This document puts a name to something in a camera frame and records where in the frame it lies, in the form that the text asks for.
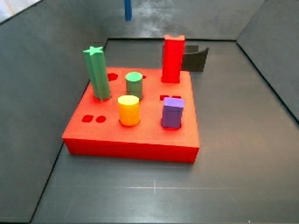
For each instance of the green star peg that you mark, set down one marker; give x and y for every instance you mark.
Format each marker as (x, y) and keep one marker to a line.
(96, 65)

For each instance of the tall red notched peg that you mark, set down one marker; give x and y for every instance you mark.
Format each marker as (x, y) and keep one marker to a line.
(172, 58)

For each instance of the black curved stand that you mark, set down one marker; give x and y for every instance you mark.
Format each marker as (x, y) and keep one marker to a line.
(193, 58)

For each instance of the blue rectangular peg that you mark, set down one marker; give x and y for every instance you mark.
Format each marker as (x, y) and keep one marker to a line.
(128, 10)

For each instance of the green cylinder peg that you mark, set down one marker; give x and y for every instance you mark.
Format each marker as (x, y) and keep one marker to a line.
(133, 84)

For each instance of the red peg board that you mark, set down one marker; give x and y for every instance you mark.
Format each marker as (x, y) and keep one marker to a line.
(112, 129)

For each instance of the yellow cylinder peg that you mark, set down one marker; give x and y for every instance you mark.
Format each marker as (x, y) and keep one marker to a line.
(128, 110)

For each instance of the purple square peg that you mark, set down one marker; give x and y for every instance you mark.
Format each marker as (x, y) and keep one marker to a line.
(172, 112)

